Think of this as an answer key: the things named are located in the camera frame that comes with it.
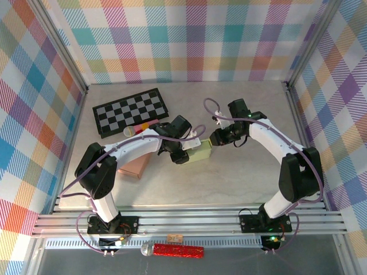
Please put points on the green paper box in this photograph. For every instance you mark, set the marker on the green paper box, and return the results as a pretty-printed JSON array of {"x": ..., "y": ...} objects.
[{"x": 200, "y": 151}]

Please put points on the pink paper box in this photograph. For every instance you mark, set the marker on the pink paper box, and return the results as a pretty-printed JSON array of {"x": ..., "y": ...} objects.
[{"x": 134, "y": 169}]

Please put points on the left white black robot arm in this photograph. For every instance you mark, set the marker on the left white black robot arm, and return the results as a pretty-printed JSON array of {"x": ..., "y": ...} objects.
[{"x": 134, "y": 143}]

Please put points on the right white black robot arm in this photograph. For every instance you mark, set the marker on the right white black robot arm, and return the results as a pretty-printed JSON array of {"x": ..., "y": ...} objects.
[{"x": 269, "y": 134}]

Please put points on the small black electronics box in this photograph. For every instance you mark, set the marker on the small black electronics box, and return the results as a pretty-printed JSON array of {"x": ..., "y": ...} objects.
[
  {"x": 107, "y": 242},
  {"x": 271, "y": 243}
]

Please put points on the pink toy microphone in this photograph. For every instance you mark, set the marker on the pink toy microphone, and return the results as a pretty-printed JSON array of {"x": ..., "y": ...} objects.
[{"x": 129, "y": 131}]

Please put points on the black grey checkerboard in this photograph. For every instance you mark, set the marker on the black grey checkerboard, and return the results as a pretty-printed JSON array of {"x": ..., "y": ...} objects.
[{"x": 114, "y": 114}]

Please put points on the small wooden block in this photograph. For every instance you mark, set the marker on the small wooden block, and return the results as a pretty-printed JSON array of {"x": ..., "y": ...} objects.
[{"x": 175, "y": 238}]

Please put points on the red glitter microphone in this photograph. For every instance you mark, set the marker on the red glitter microphone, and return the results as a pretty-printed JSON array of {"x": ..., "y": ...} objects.
[{"x": 177, "y": 250}]

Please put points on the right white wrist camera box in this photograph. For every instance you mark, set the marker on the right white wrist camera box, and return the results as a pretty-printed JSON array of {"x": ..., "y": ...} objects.
[{"x": 220, "y": 117}]

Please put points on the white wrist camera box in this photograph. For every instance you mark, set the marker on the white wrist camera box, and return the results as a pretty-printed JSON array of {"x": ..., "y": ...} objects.
[
  {"x": 220, "y": 117},
  {"x": 192, "y": 143}
]

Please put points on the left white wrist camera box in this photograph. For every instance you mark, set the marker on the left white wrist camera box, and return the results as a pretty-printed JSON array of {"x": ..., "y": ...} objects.
[{"x": 192, "y": 143}]

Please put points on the aluminium side rail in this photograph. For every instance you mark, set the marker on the aluminium side rail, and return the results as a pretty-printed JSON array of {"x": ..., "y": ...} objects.
[
  {"x": 77, "y": 126},
  {"x": 301, "y": 126}
]

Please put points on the aluminium mounting rail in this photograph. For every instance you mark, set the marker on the aluminium mounting rail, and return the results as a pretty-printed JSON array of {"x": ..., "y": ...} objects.
[{"x": 186, "y": 223}]

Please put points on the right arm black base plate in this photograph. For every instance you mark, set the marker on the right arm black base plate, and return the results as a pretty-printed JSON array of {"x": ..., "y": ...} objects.
[{"x": 249, "y": 226}]

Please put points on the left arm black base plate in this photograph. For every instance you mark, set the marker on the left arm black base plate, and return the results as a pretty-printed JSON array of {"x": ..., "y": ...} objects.
[{"x": 136, "y": 227}]

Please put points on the aluminium corner post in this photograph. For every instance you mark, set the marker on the aluminium corner post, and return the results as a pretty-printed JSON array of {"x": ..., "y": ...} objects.
[
  {"x": 311, "y": 43},
  {"x": 61, "y": 47}
]

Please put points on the aluminium frame bar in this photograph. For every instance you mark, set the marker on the aluminium frame bar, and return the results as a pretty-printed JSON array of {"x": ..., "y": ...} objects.
[
  {"x": 344, "y": 255},
  {"x": 35, "y": 257}
]

